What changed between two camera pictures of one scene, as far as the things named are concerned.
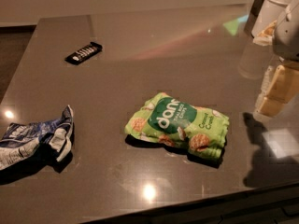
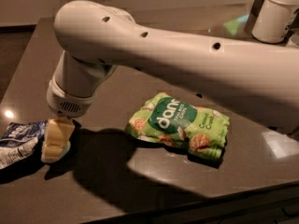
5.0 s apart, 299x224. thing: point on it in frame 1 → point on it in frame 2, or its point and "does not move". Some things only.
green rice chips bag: [169, 121] does not move
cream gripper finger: [284, 88] → [58, 132]
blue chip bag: [20, 140] does not move
